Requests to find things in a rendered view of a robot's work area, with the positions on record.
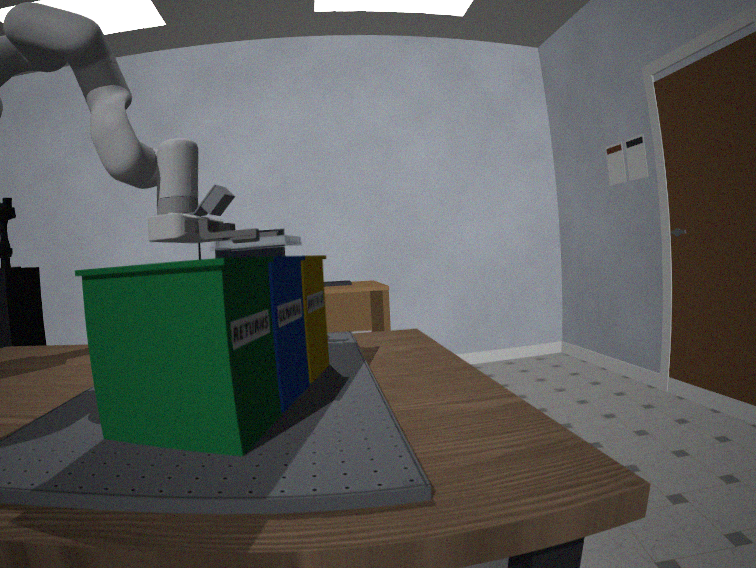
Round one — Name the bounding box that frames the green bin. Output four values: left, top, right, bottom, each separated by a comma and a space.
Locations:
75, 256, 282, 456

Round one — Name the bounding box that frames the blue general waste bin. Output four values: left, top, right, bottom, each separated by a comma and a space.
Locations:
268, 256, 310, 412

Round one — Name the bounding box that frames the yellow recycle bin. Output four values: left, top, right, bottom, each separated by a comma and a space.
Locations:
301, 255, 329, 383

